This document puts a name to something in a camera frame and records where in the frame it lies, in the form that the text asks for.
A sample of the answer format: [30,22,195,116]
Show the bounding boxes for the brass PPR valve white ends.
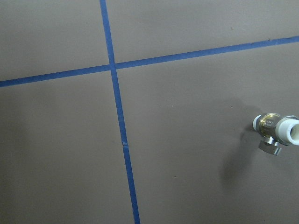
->
[252,113,299,156]

